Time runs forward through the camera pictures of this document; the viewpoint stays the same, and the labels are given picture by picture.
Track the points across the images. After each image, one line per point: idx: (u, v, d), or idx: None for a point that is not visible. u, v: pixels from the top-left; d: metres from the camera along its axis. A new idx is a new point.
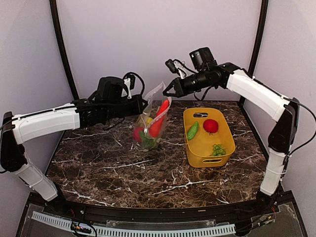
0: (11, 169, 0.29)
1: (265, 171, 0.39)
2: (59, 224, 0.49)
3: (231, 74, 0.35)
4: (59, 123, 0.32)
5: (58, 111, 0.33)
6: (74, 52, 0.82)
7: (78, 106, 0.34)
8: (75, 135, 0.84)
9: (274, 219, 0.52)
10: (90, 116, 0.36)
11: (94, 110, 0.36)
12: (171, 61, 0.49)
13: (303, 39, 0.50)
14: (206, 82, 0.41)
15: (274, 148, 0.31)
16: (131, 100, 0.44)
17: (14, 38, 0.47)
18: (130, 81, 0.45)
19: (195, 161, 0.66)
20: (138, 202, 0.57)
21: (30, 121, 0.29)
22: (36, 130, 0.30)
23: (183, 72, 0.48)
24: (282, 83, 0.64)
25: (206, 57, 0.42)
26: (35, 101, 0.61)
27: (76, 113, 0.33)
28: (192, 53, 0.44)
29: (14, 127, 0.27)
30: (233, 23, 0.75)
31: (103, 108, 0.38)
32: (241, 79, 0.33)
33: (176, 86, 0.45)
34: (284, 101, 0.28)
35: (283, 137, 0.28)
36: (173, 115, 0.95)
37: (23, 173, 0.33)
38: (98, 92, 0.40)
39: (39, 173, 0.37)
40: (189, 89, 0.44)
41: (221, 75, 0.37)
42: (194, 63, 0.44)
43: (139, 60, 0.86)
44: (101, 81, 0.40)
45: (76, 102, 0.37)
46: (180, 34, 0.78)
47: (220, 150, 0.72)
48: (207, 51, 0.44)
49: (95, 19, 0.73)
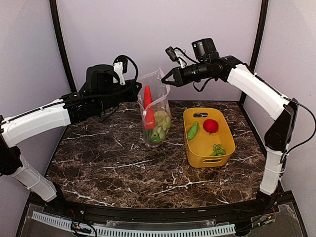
0: (8, 172, 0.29)
1: (264, 171, 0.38)
2: (59, 224, 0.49)
3: (233, 68, 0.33)
4: (50, 122, 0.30)
5: (45, 109, 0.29)
6: (74, 52, 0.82)
7: (66, 101, 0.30)
8: (75, 135, 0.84)
9: (273, 219, 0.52)
10: (80, 110, 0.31)
11: (84, 103, 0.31)
12: (171, 49, 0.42)
13: (302, 39, 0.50)
14: (207, 73, 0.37)
15: (271, 146, 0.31)
16: (126, 88, 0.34)
17: (14, 39, 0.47)
18: (122, 64, 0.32)
19: (195, 161, 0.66)
20: (138, 202, 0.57)
21: (18, 124, 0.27)
22: (27, 131, 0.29)
23: (184, 60, 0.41)
24: (282, 83, 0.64)
25: (209, 48, 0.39)
26: (35, 101, 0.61)
27: (63, 110, 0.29)
28: (195, 42, 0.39)
29: (2, 131, 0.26)
30: (233, 23, 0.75)
31: (95, 101, 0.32)
32: (243, 74, 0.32)
33: (174, 75, 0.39)
34: (284, 101, 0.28)
35: (280, 135, 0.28)
36: (173, 115, 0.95)
37: (19, 176, 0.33)
38: (87, 83, 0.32)
39: (37, 174, 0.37)
40: (189, 79, 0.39)
41: (222, 67, 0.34)
42: (195, 53, 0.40)
43: (139, 60, 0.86)
44: (88, 70, 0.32)
45: (65, 96, 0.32)
46: (180, 34, 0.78)
47: (220, 150, 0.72)
48: (210, 42, 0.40)
49: (95, 19, 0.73)
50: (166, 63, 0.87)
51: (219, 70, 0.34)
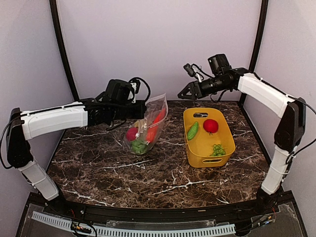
0: (16, 165, 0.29)
1: (269, 169, 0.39)
2: (59, 224, 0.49)
3: (241, 76, 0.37)
4: (67, 120, 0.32)
5: (66, 108, 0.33)
6: (74, 52, 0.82)
7: (87, 104, 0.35)
8: (75, 135, 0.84)
9: (273, 219, 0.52)
10: (97, 114, 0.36)
11: (101, 108, 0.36)
12: (189, 65, 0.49)
13: (302, 39, 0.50)
14: (222, 85, 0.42)
15: (280, 145, 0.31)
16: (136, 104, 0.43)
17: (14, 39, 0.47)
18: (136, 85, 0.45)
19: (195, 162, 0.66)
20: (138, 202, 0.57)
21: (39, 118, 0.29)
22: (44, 127, 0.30)
23: (201, 76, 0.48)
24: (282, 83, 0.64)
25: (222, 61, 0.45)
26: (35, 101, 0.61)
27: (84, 112, 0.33)
28: (211, 58, 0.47)
29: (23, 122, 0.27)
30: (233, 23, 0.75)
31: (110, 108, 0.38)
32: (250, 81, 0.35)
33: (193, 89, 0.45)
34: (288, 98, 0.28)
35: (288, 133, 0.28)
36: (173, 115, 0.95)
37: (28, 171, 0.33)
38: (107, 93, 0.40)
39: (44, 171, 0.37)
40: (207, 92, 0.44)
41: (233, 77, 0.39)
42: (211, 67, 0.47)
43: (139, 61, 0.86)
44: (110, 82, 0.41)
45: (84, 101, 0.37)
46: (180, 35, 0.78)
47: (220, 150, 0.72)
48: (223, 57, 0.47)
49: (95, 19, 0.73)
50: (166, 64, 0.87)
51: (231, 81, 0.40)
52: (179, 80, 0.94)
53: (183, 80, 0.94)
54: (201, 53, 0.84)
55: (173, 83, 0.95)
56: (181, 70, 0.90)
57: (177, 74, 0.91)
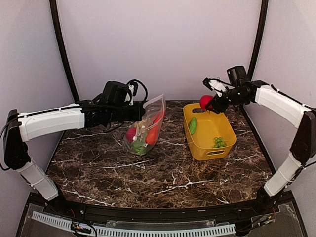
0: (15, 166, 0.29)
1: (276, 173, 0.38)
2: (59, 224, 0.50)
3: (258, 88, 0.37)
4: (63, 122, 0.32)
5: (63, 110, 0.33)
6: (73, 52, 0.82)
7: (83, 106, 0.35)
8: (75, 135, 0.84)
9: (273, 219, 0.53)
10: (95, 116, 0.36)
11: (98, 110, 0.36)
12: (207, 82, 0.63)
13: (303, 39, 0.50)
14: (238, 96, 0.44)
15: (295, 155, 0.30)
16: (133, 106, 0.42)
17: (14, 40, 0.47)
18: (133, 88, 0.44)
19: (199, 154, 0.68)
20: (138, 202, 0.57)
21: (37, 119, 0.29)
22: (41, 128, 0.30)
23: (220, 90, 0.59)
24: (281, 84, 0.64)
25: (241, 73, 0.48)
26: (34, 100, 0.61)
27: (81, 113, 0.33)
28: (229, 70, 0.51)
29: (20, 124, 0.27)
30: (234, 23, 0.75)
31: (107, 111, 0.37)
32: (266, 93, 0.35)
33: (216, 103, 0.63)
34: (303, 108, 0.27)
35: (305, 143, 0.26)
36: (173, 115, 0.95)
37: (26, 171, 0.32)
38: (103, 95, 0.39)
39: (43, 171, 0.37)
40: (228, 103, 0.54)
41: (250, 90, 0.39)
42: (229, 78, 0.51)
43: (139, 60, 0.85)
44: (107, 84, 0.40)
45: (81, 102, 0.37)
46: (180, 34, 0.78)
47: (222, 142, 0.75)
48: (242, 68, 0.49)
49: (95, 18, 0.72)
50: (166, 63, 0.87)
51: (248, 94, 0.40)
52: (179, 80, 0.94)
53: (183, 80, 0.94)
54: (201, 53, 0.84)
55: (173, 82, 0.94)
56: (181, 70, 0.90)
57: (177, 74, 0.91)
